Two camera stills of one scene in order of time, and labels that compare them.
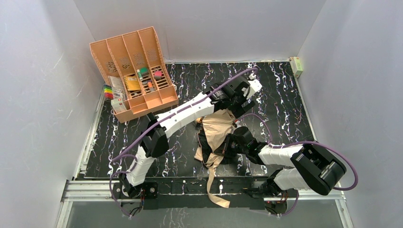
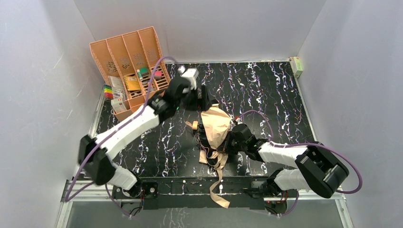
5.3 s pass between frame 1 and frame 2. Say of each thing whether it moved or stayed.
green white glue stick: stayed
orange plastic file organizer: stayed
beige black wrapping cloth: moved
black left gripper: moved
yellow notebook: stayed
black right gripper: stayed
